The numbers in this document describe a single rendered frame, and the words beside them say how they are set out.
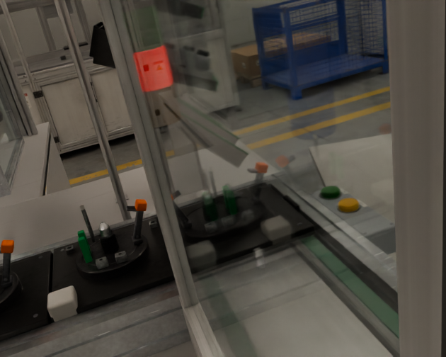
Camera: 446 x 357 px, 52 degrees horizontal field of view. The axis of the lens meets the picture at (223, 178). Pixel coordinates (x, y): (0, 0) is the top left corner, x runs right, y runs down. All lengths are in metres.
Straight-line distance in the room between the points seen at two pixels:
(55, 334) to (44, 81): 4.07
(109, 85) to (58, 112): 0.57
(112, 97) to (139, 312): 4.13
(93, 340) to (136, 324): 0.07
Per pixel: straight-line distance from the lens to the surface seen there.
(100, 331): 0.81
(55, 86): 4.79
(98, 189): 1.57
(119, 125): 4.90
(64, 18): 1.00
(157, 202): 0.67
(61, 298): 0.84
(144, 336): 0.83
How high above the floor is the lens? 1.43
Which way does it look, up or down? 24 degrees down
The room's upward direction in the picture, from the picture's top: 12 degrees counter-clockwise
